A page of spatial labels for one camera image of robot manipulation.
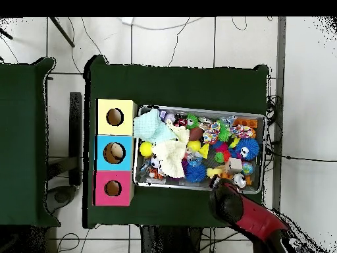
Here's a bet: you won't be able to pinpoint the cream waffle cloth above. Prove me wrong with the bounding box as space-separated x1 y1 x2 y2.
151 119 191 179

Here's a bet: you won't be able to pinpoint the mint green waffle cloth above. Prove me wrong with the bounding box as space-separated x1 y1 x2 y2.
132 107 179 145

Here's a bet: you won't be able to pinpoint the blue spiky ball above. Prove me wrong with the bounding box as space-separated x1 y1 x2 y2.
184 161 208 183

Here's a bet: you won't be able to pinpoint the yellow toy animal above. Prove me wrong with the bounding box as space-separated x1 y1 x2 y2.
205 167 224 178

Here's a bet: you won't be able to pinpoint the silver mesh bin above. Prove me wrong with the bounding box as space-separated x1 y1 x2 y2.
132 104 267 195

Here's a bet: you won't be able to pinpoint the wooden box three holes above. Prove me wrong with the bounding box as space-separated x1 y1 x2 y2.
92 98 138 207

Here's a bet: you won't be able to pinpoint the plain yellow ball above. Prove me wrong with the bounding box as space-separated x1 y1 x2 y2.
139 141 154 158

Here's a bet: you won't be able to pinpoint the yellow ball with seam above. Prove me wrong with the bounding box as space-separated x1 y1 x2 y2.
187 140 202 153

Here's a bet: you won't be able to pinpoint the green spiky eyeball toy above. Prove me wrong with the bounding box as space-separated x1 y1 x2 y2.
185 112 200 130

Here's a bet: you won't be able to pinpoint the colourful patterned cloth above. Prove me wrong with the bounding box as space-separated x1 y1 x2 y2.
230 124 255 140
201 120 221 145

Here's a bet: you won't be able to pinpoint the wooden block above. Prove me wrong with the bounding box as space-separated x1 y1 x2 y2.
224 157 244 175

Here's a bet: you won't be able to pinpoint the blue spiky toy with eye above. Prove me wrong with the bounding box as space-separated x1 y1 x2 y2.
234 137 261 161

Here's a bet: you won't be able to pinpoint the black upright panel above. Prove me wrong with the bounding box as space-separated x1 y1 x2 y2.
68 92 83 186

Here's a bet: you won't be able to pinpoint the dark green side tablecloth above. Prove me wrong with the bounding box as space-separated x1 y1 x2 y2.
0 57 61 227

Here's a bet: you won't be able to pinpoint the black rod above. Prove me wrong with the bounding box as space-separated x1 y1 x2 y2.
49 16 76 48

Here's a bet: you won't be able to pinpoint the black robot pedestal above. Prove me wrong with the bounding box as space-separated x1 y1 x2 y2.
139 225 205 253

